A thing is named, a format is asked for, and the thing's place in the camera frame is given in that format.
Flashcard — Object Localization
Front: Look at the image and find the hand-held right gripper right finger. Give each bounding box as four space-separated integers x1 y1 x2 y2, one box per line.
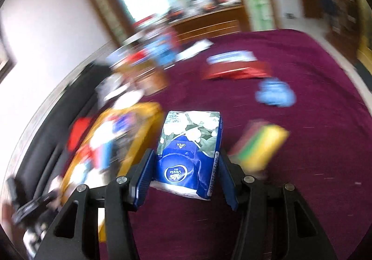
219 150 339 260

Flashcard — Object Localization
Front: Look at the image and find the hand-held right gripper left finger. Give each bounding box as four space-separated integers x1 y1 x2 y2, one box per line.
34 148 156 260

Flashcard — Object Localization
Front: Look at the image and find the blue floral tissue pack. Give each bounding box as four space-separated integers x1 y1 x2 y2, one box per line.
149 110 224 200

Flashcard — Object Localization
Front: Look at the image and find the white tray with yellow rim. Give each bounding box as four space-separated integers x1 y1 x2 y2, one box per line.
60 101 165 243

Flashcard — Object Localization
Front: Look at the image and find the yellow green red sponge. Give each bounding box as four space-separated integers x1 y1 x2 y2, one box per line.
229 120 289 173

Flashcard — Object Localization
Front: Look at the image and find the red cloth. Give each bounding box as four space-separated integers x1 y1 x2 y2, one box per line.
79 145 98 166

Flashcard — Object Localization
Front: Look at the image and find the black sofa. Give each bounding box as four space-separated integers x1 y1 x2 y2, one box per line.
12 65 108 199

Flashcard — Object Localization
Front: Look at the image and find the maroon tablecloth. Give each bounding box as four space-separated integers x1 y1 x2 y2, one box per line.
99 29 372 260

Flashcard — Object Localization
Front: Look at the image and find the red plastic bag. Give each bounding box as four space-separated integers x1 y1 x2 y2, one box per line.
68 117 93 151

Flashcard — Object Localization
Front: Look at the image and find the light blue cloth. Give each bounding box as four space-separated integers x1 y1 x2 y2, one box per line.
256 78 297 108

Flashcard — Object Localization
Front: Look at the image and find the shiny red packet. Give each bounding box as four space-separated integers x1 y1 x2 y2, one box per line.
202 61 271 80

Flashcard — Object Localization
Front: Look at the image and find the pile of assorted boxes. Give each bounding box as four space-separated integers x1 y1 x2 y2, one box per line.
106 27 181 98

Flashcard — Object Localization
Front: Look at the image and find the white and blue packet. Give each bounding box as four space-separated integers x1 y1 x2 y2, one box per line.
207 51 258 64

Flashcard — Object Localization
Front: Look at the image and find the white paper sheet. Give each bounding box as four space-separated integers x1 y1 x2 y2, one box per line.
176 40 214 61

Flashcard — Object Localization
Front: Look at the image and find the long wooden counter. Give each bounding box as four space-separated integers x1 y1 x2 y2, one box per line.
171 6 247 41

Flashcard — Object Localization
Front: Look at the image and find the dark picture frame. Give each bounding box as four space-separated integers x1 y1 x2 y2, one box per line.
0 42 15 81

